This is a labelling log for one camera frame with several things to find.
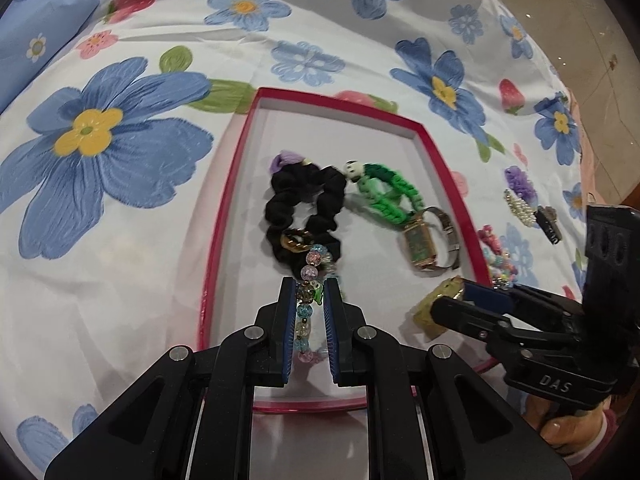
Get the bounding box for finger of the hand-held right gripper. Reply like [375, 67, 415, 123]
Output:
[430, 297, 511, 346]
[462, 282, 583, 328]

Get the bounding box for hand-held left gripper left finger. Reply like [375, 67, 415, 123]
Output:
[44, 276, 296, 480]

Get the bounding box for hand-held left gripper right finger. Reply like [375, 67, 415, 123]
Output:
[322, 277, 571, 480]

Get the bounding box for yellow hair claw clip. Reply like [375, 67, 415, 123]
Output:
[411, 277, 468, 343]

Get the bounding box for glass bead bracelet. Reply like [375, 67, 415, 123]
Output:
[295, 244, 337, 365]

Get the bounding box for green-faced wrist watch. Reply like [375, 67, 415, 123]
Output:
[402, 206, 461, 277]

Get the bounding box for green woven bracelet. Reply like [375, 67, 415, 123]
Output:
[344, 160, 426, 226]

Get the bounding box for black scrunchie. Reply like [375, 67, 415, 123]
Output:
[264, 162, 347, 278]

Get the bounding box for red cardboard box tray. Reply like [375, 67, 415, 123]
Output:
[196, 87, 493, 416]

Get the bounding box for person's right hand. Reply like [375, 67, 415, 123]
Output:
[522, 396, 626, 456]

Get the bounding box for pearl hair clip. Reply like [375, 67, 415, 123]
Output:
[504, 189, 540, 228]

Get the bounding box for black hair claw clip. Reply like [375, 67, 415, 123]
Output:
[535, 206, 562, 246]

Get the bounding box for pink printed cloth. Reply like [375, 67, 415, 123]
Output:
[567, 90, 601, 201]

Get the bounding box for blue pillow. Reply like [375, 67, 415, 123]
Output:
[0, 0, 101, 113]

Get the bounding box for colourful bead bracelet pile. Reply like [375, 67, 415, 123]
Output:
[477, 227, 523, 288]

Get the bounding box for purple fluffy hair tie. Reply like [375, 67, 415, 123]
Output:
[503, 165, 536, 198]

